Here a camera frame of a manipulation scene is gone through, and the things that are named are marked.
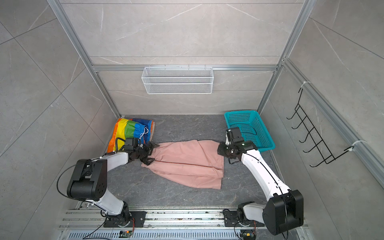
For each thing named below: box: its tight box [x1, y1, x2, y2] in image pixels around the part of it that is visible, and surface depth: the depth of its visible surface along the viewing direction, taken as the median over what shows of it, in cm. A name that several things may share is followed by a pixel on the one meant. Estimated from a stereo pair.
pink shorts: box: [141, 139, 224, 190], surface depth 94 cm
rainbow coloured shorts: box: [107, 118, 155, 153], surface depth 101 cm
